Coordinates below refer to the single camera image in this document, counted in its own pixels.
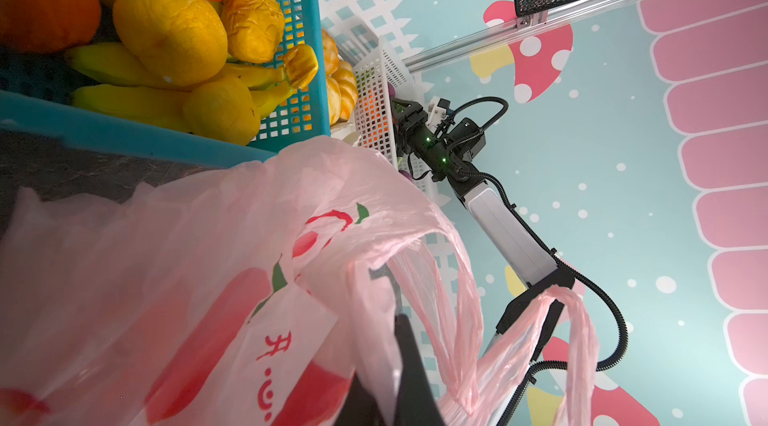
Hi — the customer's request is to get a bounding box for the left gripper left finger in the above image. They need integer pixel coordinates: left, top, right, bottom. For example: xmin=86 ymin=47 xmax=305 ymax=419
xmin=333 ymin=375 xmax=386 ymax=426

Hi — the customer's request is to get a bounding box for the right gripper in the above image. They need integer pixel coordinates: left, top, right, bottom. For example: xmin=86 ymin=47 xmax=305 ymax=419
xmin=391 ymin=98 xmax=456 ymax=177

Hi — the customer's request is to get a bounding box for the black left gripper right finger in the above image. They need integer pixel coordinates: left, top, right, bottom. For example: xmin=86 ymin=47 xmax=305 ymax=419
xmin=394 ymin=314 xmax=445 ymax=426

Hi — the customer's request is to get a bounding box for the pink plastic grocery bag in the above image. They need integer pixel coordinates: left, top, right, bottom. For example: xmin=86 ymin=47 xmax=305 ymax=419
xmin=1 ymin=137 xmax=599 ymax=425

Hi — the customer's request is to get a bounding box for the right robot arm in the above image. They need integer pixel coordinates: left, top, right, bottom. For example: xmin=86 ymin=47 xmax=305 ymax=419
xmin=389 ymin=96 xmax=629 ymax=425

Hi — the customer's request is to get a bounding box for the white plastic vegetable basket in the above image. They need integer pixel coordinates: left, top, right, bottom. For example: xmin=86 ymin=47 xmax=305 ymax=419
xmin=353 ymin=42 xmax=432 ymax=172

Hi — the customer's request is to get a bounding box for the small striped bread roll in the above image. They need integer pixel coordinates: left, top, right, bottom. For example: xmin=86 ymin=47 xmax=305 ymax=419
xmin=322 ymin=30 xmax=359 ymax=126

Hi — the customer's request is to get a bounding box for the yellow lemon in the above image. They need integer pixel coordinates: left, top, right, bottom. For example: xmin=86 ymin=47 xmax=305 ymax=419
xmin=112 ymin=0 xmax=228 ymax=86

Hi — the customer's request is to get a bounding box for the banana bunch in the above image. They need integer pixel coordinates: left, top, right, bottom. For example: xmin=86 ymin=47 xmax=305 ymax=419
xmin=64 ymin=0 xmax=320 ymax=144

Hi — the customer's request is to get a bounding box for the teal plastic fruit basket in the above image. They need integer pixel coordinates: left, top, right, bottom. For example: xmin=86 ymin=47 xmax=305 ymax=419
xmin=1 ymin=0 xmax=330 ymax=167

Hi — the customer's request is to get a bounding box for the orange tangerine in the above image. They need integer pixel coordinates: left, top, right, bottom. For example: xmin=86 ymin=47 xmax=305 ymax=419
xmin=1 ymin=0 xmax=101 ymax=54

